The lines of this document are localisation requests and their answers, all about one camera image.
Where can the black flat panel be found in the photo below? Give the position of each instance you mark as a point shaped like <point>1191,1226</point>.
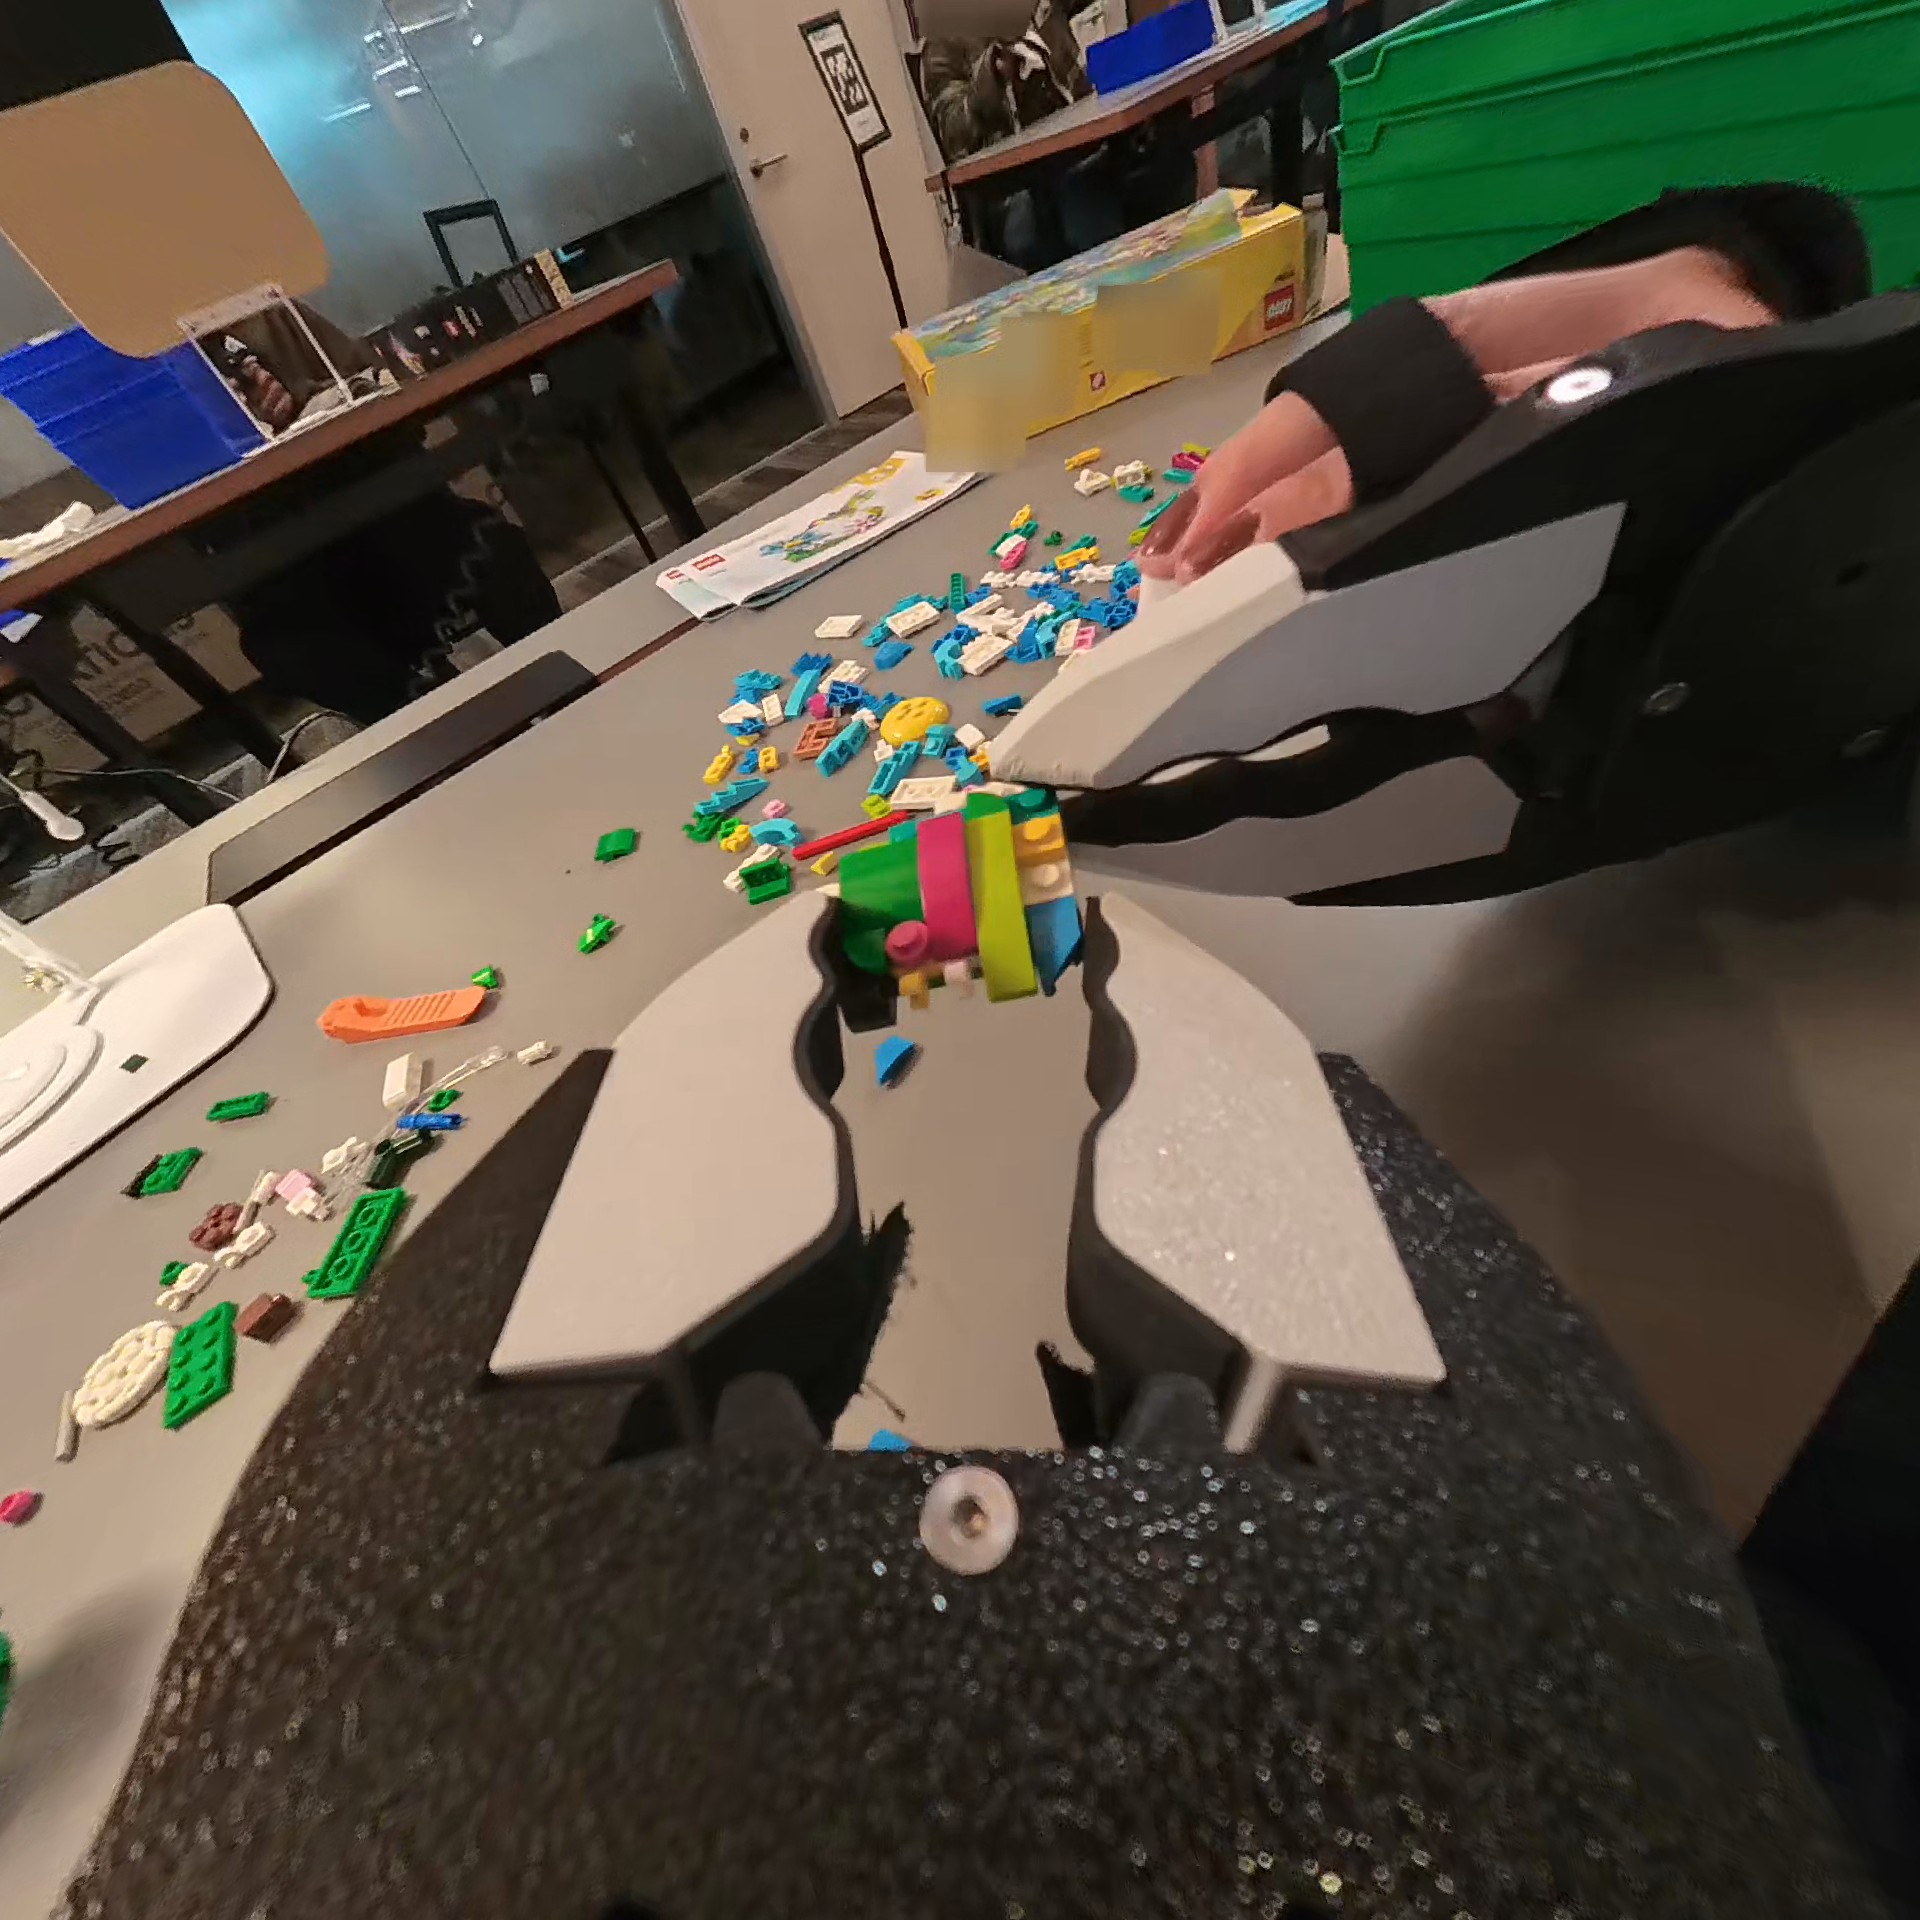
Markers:
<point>406,751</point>

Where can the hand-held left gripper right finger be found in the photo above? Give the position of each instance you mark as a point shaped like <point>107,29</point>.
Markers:
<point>1245,1170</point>

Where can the yellow toy brick box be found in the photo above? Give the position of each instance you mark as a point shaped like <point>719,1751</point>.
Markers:
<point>1267,255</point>

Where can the small brown flower piece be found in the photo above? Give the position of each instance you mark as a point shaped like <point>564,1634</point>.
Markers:
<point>222,1224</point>

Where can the small white brick piece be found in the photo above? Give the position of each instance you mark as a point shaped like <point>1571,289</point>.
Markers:
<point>188,1282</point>
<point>243,1241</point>

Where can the wood-edged side table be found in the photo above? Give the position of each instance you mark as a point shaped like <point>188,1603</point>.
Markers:
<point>452,368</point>

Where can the clear acrylic display box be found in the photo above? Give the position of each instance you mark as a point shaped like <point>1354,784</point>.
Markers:
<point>284,338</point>

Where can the small blue storage bin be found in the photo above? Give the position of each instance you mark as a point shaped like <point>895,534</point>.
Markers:
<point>1148,45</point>

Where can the brown toy brick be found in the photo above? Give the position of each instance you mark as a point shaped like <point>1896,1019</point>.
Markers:
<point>268,1314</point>

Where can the person's right forearm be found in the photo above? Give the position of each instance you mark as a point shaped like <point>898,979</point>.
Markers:
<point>1770,225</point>

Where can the white door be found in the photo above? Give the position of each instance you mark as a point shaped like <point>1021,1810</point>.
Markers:
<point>750,225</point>

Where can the small green brick plate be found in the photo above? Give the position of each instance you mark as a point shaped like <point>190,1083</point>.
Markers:
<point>240,1106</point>
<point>165,1170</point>

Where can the black equipment case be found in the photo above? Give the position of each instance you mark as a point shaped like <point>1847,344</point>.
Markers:
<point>480,301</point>

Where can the white round brick plate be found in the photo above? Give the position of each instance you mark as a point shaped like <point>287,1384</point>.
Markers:
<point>125,1371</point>

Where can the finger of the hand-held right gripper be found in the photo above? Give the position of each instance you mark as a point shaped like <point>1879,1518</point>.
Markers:
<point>1350,839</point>
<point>1277,675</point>

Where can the green plastic crates stack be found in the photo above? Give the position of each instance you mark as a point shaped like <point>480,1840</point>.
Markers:
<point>1622,119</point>

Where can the small blue curved brick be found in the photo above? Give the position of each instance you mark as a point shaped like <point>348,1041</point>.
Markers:
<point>892,1059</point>

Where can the colourful assembled brick model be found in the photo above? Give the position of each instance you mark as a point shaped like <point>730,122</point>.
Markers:
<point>962,902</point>

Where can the white toy brick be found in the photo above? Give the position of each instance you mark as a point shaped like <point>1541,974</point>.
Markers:
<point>404,1080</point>

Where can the dark wooden table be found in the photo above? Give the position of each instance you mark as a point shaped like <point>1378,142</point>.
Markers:
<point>1200,90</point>

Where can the pile of loose toy bricks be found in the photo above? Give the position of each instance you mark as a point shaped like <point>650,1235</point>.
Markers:
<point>962,615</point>

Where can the person's dark clothing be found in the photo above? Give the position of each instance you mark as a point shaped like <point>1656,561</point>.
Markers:
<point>1861,1576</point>

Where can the white cloth bundle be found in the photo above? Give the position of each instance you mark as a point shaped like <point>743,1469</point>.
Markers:
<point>45,525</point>

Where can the person's right hand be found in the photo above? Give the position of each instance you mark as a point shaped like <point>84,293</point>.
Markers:
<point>1381,398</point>

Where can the wide green brick plate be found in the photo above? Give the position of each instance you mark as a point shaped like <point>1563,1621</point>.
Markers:
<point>202,1358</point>

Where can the long green brick plate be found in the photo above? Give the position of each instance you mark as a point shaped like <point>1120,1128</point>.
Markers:
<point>357,1241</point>

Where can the closed instruction booklet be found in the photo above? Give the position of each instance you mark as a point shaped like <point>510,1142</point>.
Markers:
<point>797,547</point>

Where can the orange brick separator tool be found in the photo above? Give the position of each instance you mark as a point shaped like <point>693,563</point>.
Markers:
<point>394,1016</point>

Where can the blue plastic bin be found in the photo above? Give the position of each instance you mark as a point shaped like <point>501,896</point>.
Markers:
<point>119,405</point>

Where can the printed tag sign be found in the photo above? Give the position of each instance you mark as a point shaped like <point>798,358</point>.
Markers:
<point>850,82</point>

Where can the white book stand brown board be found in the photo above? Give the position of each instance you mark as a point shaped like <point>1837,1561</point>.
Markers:
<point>165,1003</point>

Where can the cardboard box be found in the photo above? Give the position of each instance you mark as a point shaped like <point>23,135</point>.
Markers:
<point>165,691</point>

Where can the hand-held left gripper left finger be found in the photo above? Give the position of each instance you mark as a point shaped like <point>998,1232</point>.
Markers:
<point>691,1154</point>

